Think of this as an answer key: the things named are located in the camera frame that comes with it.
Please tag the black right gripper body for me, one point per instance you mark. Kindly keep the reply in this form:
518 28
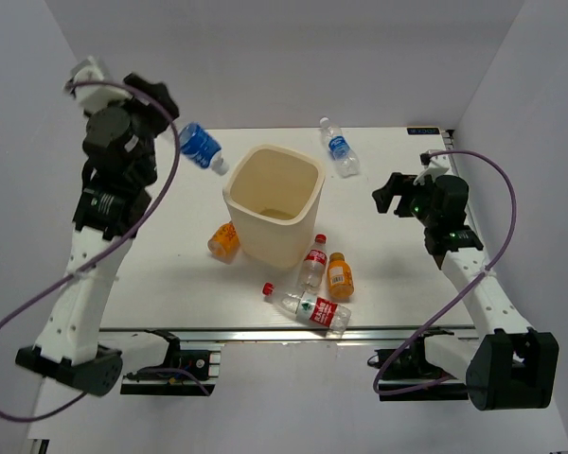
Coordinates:
415 200

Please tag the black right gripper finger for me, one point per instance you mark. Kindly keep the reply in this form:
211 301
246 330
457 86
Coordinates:
383 196
398 179

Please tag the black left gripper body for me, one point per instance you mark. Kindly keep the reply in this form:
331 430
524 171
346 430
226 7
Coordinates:
150 119

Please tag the blue label crushed bottle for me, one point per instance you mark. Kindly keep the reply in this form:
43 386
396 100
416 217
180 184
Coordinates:
200 148

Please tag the large clear bottle red label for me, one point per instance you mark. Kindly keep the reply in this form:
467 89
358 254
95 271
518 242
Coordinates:
308 308

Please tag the orange juice bottle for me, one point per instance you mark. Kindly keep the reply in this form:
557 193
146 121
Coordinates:
225 242
340 280

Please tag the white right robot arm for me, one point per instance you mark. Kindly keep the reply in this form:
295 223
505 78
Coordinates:
514 366

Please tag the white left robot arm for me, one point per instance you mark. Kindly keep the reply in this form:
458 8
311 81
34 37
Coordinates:
119 146

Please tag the cream plastic bin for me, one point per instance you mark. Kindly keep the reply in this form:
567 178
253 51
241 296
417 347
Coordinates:
272 198

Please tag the clear bottle blue label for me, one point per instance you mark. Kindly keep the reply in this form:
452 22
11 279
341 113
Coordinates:
341 154

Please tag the right blue table label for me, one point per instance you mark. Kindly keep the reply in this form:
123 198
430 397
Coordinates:
423 130

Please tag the clear bottle red cap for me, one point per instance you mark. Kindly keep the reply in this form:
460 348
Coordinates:
314 265

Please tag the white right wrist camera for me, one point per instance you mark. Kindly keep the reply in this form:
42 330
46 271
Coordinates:
435 164

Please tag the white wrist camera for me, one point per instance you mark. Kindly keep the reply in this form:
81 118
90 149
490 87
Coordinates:
84 88
435 164

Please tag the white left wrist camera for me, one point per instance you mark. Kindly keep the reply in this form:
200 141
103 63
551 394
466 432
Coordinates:
84 88

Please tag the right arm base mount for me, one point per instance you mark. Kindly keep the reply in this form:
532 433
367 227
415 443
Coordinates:
411 368

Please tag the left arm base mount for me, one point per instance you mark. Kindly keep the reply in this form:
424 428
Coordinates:
159 363

